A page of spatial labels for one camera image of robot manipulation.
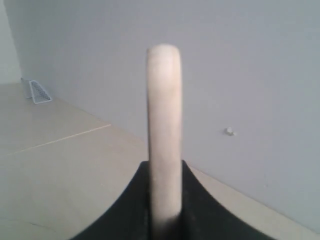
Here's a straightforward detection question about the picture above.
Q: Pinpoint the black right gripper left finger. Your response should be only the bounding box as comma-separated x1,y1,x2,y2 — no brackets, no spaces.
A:
73,161,151,240

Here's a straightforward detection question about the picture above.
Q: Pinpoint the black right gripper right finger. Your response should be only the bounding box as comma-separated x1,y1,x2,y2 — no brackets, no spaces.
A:
181,160,273,240

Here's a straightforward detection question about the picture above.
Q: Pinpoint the white wide paint brush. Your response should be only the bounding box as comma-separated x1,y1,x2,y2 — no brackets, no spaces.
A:
146,44,182,240

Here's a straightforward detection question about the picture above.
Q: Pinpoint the white wire mesh basket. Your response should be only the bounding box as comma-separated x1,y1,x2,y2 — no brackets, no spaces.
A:
20,78,53,105

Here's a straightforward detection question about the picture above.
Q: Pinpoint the small white wall blob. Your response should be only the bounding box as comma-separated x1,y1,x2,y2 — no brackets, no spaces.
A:
224,127,237,137

